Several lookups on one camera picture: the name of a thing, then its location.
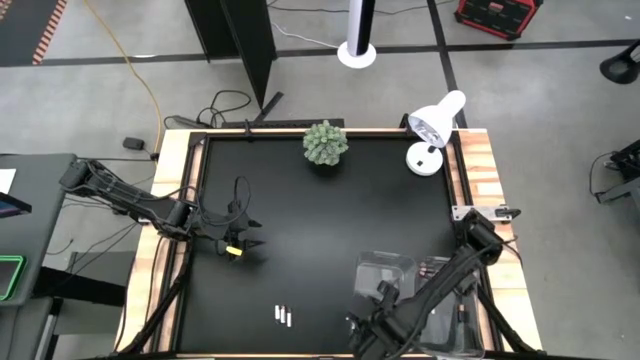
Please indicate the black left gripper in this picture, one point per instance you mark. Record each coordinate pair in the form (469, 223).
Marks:
(225, 227)

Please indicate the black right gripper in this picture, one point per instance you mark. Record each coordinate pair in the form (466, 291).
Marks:
(372, 332)

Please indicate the clear plastic bin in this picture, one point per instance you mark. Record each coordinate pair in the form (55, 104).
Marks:
(385, 267)

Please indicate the black copper Duracell battery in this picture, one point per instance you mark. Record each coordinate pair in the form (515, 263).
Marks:
(426, 273)
(461, 315)
(426, 268)

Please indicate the clear plastic bag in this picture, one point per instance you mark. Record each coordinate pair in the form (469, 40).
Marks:
(450, 335)

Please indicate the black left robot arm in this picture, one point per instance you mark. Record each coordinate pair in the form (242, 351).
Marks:
(130, 197)

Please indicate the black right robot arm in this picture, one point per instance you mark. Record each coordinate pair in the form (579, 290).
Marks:
(440, 285)

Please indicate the silver mounting plate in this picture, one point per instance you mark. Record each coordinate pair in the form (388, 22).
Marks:
(462, 213)

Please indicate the black power strip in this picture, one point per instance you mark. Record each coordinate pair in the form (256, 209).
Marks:
(285, 123)

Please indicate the green potted plant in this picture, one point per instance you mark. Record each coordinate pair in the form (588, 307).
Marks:
(325, 142)

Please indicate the black power adapter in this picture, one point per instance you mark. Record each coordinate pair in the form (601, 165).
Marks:
(134, 143)

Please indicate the white desk lamp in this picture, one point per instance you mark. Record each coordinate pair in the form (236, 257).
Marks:
(430, 127)

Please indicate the black divider panel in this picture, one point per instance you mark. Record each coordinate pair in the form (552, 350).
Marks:
(245, 45)

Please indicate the white round-base pole stand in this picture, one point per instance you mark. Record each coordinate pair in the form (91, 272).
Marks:
(356, 55)

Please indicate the grey desk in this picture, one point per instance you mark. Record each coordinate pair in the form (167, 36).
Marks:
(40, 225)

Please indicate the dark tablet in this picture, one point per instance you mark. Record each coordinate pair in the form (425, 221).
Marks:
(12, 206)

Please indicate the green-framed tablet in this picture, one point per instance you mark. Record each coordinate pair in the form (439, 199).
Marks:
(10, 277)

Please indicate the white paper sheet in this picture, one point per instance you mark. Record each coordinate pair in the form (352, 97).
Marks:
(6, 181)

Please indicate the black equipment stand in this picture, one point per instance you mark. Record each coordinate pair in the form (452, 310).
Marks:
(627, 165)

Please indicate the red black equipment case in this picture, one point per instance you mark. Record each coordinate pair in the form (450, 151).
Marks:
(495, 17)

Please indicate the black mat orange edge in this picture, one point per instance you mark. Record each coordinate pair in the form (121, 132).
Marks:
(25, 30)

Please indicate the black stool base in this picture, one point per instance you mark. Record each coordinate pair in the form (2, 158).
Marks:
(622, 67)

